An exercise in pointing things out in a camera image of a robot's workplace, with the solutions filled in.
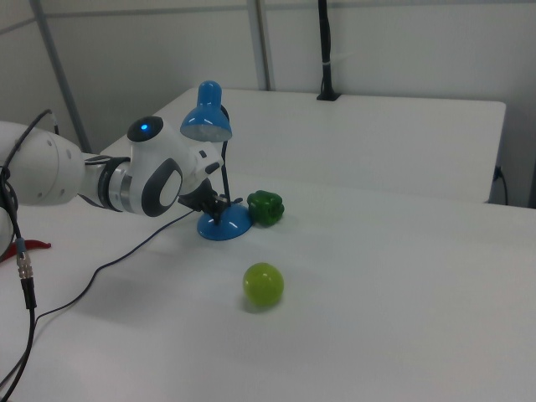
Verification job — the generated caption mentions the dark green bell pepper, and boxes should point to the dark green bell pepper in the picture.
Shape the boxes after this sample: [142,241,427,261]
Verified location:
[245,189,286,228]

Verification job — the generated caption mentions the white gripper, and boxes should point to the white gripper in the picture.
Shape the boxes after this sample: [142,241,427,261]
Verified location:
[178,142,245,227]

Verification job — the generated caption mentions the black wall cable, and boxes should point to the black wall cable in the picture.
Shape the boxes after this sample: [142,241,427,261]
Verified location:
[493,164,510,207]

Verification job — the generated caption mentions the light green apple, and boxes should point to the light green apple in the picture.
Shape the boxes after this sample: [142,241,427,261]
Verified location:
[243,262,286,308]

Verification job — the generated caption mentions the black robot cable metal connector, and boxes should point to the black robot cable metal connector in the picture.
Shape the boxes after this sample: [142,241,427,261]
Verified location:
[0,109,58,402]

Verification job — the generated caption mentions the red chili pepper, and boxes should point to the red chili pepper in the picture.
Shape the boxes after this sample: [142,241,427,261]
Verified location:
[0,237,52,264]

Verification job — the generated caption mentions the dark lamp power cord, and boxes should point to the dark lamp power cord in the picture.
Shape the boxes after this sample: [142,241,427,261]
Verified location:
[0,209,200,390]

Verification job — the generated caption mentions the blue desk lamp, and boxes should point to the blue desk lamp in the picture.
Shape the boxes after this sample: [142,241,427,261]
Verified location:
[179,80,255,243]

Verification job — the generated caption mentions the black clamped pole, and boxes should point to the black clamped pole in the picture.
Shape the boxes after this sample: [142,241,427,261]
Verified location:
[316,0,341,102]

